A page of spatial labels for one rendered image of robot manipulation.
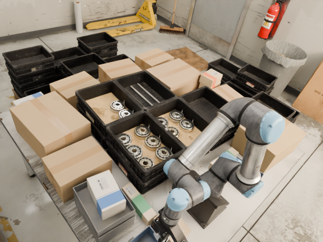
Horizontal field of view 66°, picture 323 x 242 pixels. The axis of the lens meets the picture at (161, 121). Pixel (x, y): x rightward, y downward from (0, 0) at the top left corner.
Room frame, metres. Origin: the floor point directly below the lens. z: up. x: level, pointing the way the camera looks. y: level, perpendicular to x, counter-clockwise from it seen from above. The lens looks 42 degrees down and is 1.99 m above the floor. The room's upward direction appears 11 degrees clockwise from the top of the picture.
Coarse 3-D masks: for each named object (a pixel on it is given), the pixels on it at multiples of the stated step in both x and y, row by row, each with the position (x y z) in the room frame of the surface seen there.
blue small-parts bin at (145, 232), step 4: (148, 228) 0.53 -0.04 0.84; (140, 232) 0.50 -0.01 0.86; (144, 232) 0.51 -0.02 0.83; (148, 232) 0.53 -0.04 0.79; (152, 232) 0.51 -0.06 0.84; (136, 236) 0.48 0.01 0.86; (140, 236) 0.49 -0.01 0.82; (144, 236) 0.51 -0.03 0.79; (148, 236) 0.51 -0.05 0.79; (152, 236) 0.51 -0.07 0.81; (132, 240) 0.46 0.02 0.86; (136, 240) 0.47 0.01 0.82; (140, 240) 0.49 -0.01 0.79; (144, 240) 0.49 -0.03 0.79; (148, 240) 0.50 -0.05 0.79; (152, 240) 0.50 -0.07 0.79; (156, 240) 0.50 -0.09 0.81
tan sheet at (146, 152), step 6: (126, 132) 1.12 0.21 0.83; (132, 132) 1.13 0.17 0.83; (150, 132) 1.16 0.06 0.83; (132, 138) 1.08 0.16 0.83; (132, 144) 1.03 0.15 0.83; (138, 144) 1.04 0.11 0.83; (162, 144) 1.08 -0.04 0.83; (144, 150) 1.00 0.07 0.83; (150, 150) 1.01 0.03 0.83; (144, 156) 0.95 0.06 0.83; (150, 156) 0.96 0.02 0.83; (156, 162) 0.93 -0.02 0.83
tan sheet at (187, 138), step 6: (168, 114) 1.37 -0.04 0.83; (168, 120) 1.31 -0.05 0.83; (168, 126) 1.25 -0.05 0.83; (174, 126) 1.26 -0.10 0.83; (180, 132) 1.22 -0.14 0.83; (192, 132) 1.24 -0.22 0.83; (198, 132) 1.25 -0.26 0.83; (180, 138) 1.16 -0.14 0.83; (186, 138) 1.17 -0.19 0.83; (192, 138) 1.18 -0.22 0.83; (186, 144) 1.12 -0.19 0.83
